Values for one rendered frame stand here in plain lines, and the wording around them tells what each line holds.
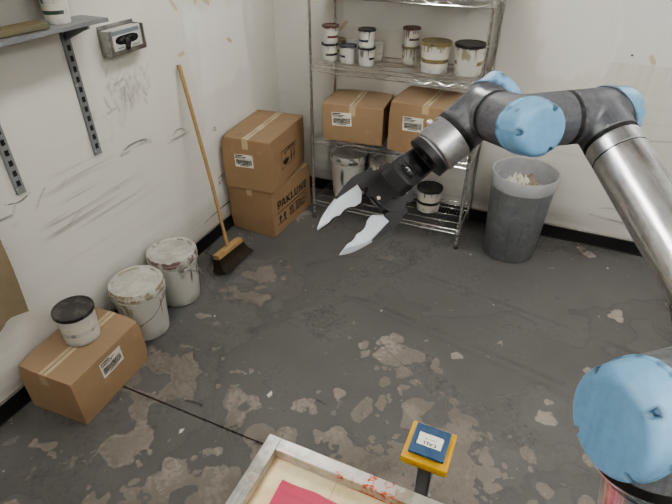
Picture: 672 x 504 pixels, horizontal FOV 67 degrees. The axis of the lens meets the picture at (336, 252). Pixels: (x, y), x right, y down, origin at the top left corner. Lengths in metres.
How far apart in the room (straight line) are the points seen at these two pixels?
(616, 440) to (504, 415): 2.33
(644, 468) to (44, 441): 2.78
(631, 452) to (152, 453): 2.44
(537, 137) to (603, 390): 0.32
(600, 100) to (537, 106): 0.12
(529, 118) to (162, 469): 2.38
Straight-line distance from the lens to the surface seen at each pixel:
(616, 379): 0.60
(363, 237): 0.79
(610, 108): 0.81
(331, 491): 1.46
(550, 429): 2.95
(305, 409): 2.82
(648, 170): 0.76
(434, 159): 0.79
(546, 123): 0.73
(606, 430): 0.62
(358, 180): 0.79
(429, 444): 1.53
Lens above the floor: 2.21
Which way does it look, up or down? 35 degrees down
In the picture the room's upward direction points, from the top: straight up
